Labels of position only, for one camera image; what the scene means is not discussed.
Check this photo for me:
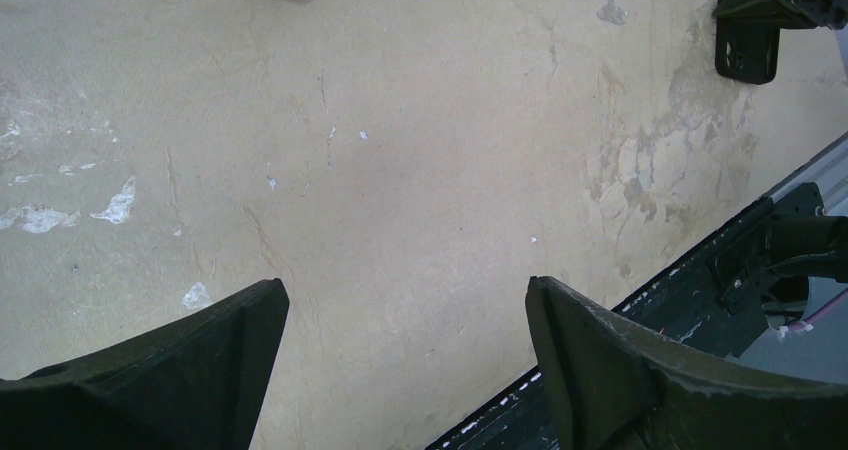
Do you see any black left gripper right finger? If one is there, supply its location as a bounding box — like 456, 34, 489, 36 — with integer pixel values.
525, 277, 847, 449

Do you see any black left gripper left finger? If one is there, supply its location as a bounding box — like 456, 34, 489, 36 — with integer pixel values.
1, 279, 289, 449

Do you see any black phone case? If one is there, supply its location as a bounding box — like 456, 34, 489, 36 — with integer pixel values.
712, 0, 780, 85

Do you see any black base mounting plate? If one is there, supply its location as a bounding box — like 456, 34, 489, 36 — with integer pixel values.
434, 183, 847, 449

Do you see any aluminium front rail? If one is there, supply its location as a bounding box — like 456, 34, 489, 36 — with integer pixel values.
764, 133, 847, 216

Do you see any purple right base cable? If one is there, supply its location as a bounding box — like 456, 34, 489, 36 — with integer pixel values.
768, 287, 848, 339

